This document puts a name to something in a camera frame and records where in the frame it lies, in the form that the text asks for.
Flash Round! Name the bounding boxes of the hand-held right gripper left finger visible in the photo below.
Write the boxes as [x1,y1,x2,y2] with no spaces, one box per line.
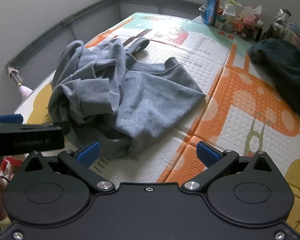
[24,141,115,193]

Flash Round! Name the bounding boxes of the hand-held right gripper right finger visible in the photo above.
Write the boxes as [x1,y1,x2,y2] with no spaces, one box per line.
[181,141,278,193]

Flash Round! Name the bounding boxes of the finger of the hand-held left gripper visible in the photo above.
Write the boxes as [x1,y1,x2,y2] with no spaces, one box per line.
[0,114,24,125]
[52,121,71,137]

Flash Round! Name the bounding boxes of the grey sweatshirt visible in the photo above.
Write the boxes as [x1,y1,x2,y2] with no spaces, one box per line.
[47,36,207,159]

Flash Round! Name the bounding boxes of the red and white toy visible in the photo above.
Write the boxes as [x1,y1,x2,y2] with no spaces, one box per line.
[0,156,25,179]

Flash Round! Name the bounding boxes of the pink cloth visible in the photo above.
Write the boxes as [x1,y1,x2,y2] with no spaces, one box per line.
[19,86,33,98]

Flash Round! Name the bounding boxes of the taped grey pole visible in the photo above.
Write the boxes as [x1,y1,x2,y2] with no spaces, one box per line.
[6,65,24,88]

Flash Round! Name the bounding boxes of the printed foam play mat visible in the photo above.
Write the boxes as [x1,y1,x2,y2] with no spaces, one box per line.
[14,12,300,235]

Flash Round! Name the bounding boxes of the dark green garment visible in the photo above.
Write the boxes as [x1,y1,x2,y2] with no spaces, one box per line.
[247,38,300,125]

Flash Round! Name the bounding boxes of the pile of assorted clutter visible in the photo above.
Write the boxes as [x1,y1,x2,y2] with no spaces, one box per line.
[199,0,300,44]

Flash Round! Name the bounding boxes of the blue drink can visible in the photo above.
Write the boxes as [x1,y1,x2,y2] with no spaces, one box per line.
[204,0,221,27]

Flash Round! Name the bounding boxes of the silver foil bag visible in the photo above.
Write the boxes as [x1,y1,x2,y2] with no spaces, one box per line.
[275,9,292,27]

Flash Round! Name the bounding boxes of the grey bed rail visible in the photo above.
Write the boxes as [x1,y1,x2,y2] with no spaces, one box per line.
[6,0,203,80]

